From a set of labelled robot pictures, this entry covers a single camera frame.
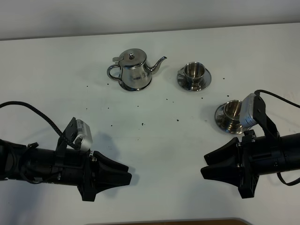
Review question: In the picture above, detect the near stainless steel saucer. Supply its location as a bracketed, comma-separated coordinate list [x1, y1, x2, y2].
[215, 100, 250, 135]

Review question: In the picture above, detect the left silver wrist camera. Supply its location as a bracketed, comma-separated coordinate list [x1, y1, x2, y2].
[73, 119, 93, 151]

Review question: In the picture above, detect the right black camera cable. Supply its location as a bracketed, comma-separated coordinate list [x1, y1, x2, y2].
[255, 89, 300, 106]

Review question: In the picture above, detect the left black braided cable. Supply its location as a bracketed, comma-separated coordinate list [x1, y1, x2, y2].
[0, 101, 80, 150]

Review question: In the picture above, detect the far stainless steel teacup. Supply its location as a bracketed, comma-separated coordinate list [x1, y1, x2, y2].
[177, 61, 206, 83]

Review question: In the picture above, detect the stainless steel teapot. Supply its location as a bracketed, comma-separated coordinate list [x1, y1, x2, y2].
[107, 48, 167, 88]

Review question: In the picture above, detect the stainless steel saucer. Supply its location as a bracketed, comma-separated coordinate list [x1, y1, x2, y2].
[177, 68, 211, 91]
[215, 100, 250, 135]

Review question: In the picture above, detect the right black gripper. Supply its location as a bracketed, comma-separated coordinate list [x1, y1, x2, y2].
[200, 130, 285, 199]

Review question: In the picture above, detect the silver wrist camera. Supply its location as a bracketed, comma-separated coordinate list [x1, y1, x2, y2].
[73, 119, 93, 151]
[239, 93, 257, 128]

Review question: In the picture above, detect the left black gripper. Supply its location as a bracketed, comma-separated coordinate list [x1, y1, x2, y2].
[50, 150, 132, 201]

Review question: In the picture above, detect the stainless steel teacup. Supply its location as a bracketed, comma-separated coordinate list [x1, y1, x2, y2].
[215, 100, 242, 124]
[177, 61, 206, 83]

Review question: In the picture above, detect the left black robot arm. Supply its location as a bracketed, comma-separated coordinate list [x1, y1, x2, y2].
[0, 141, 132, 202]

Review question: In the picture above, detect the far stainless steel saucer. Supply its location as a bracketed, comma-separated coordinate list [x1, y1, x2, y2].
[177, 68, 211, 91]

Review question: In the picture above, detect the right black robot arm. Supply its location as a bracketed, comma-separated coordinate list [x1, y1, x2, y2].
[201, 130, 300, 199]

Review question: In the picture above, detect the near stainless steel teacup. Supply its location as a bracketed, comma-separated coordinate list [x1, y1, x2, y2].
[215, 100, 242, 124]

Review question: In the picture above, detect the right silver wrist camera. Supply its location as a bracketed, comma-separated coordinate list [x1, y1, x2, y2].
[239, 93, 257, 128]

